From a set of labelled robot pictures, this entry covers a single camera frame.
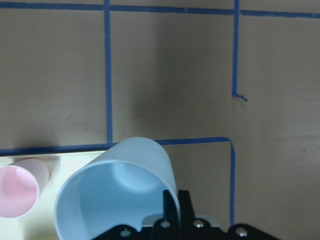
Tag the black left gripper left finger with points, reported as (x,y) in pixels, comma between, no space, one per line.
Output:
(170,211)

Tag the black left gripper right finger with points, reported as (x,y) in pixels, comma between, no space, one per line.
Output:
(187,213)

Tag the light blue plastic cup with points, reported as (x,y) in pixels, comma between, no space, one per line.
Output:
(122,186)

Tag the pink plastic cup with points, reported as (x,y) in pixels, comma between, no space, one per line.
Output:
(21,185)

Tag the cream plastic tray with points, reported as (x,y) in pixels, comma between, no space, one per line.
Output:
(38,224)

